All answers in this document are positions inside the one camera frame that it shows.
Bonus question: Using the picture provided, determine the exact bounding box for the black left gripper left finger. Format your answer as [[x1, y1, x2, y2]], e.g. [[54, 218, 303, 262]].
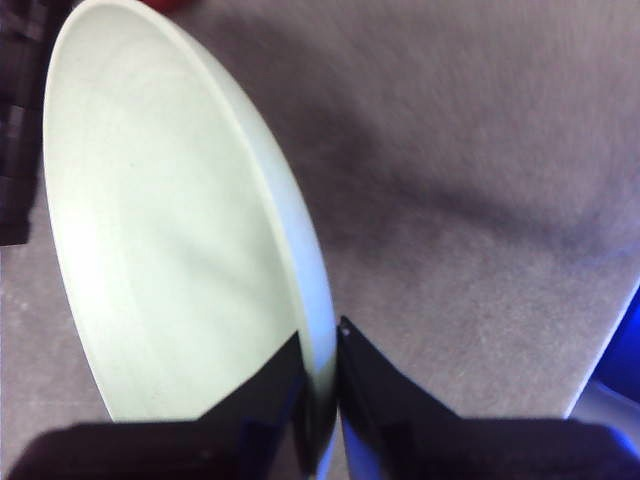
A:
[[9, 329, 331, 480]]

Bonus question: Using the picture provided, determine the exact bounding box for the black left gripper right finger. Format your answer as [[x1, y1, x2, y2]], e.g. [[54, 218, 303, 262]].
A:
[[337, 314, 640, 480]]

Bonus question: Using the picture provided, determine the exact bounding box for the green plate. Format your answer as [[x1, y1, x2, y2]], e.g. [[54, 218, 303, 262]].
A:
[[42, 0, 337, 471]]

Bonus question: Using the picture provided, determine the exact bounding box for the black plate rack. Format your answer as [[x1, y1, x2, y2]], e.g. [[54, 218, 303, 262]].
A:
[[0, 0, 61, 246]]

